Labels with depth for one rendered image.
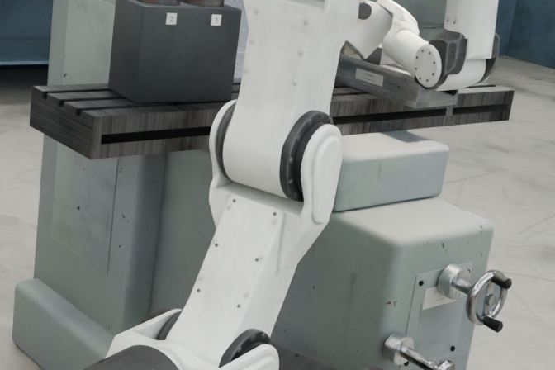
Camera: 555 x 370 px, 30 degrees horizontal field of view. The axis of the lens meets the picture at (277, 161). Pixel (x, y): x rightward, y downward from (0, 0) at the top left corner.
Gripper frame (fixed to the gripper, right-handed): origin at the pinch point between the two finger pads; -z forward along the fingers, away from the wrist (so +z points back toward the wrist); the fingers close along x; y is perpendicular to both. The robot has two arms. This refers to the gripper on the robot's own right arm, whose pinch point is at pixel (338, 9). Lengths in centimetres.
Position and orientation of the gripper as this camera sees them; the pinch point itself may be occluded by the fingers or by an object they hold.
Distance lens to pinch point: 234.3
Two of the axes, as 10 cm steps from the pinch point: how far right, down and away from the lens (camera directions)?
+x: -9.5, -0.5, -2.9
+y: -1.3, 9.6, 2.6
